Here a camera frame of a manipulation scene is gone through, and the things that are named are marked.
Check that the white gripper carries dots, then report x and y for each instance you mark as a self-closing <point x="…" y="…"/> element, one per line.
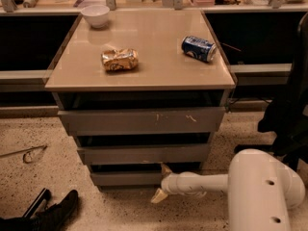
<point x="171" y="183"/>

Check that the grey bottom drawer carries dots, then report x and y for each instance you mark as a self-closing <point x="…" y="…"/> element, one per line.
<point x="126" y="178"/>

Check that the grey drawer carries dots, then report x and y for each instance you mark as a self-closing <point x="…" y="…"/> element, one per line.
<point x="139" y="122"/>
<point x="126" y="178"/>
<point x="129" y="155"/>

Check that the black robot base with wheels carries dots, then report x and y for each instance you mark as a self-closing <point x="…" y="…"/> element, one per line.
<point x="286" y="115"/>

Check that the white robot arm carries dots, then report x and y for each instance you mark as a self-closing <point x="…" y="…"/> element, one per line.
<point x="260" y="190"/>

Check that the grey middle drawer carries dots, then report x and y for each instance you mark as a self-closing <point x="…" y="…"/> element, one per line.
<point x="129" y="155"/>

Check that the grey top drawer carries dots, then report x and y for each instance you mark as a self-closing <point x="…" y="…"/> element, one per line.
<point x="139" y="122"/>

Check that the grey drawer cabinet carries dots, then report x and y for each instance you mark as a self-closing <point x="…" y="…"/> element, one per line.
<point x="165" y="78"/>

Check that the black shoe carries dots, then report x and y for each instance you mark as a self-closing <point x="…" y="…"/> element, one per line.
<point x="54" y="217"/>

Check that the black flat device on floor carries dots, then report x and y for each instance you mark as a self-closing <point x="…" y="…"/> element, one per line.
<point x="43" y="197"/>

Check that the crushed golden chip bag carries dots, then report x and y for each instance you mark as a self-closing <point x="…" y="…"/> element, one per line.
<point x="123" y="59"/>

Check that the blue soda can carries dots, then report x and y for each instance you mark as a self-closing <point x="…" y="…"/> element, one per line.
<point x="199" y="48"/>

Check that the white bowl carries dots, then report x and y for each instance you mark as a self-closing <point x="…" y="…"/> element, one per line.
<point x="96" y="16"/>

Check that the metal rod with cable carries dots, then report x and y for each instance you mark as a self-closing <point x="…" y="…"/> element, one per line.
<point x="29" y="155"/>

